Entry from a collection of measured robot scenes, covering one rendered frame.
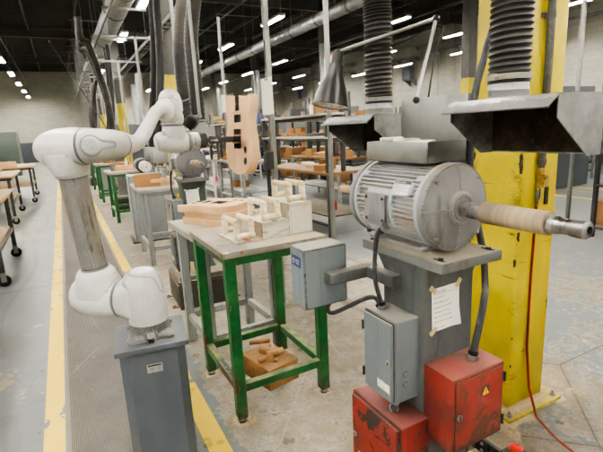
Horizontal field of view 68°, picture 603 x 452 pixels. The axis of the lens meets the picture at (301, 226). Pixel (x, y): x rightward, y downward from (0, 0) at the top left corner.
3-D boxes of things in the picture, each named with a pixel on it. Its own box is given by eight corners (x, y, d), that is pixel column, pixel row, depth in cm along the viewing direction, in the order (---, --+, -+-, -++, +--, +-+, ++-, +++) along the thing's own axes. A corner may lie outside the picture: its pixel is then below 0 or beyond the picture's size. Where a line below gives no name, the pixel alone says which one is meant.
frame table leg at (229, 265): (249, 421, 233) (235, 257, 214) (240, 425, 231) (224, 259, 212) (245, 416, 238) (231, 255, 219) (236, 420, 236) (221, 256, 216)
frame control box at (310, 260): (387, 327, 141) (386, 249, 135) (329, 345, 131) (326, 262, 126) (344, 303, 162) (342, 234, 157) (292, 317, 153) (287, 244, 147)
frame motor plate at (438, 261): (502, 259, 130) (502, 247, 129) (441, 275, 119) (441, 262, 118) (416, 236, 161) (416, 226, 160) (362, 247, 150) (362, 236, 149)
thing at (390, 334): (418, 396, 138) (419, 225, 126) (391, 408, 133) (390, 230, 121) (387, 375, 151) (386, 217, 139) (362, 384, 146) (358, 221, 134)
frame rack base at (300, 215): (313, 230, 247) (311, 200, 244) (290, 235, 240) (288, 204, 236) (288, 223, 270) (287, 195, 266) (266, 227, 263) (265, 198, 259)
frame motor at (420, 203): (493, 247, 133) (496, 160, 127) (424, 263, 121) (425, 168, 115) (401, 224, 168) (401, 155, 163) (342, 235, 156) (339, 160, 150)
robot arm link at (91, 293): (116, 325, 177) (66, 323, 181) (136, 304, 192) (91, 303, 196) (69, 129, 152) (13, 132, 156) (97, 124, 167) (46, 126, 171)
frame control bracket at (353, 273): (379, 274, 149) (378, 264, 148) (330, 286, 140) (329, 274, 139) (371, 272, 152) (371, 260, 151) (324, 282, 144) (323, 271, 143)
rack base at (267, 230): (290, 235, 240) (289, 218, 238) (263, 240, 232) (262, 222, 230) (266, 227, 263) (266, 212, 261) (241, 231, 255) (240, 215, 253)
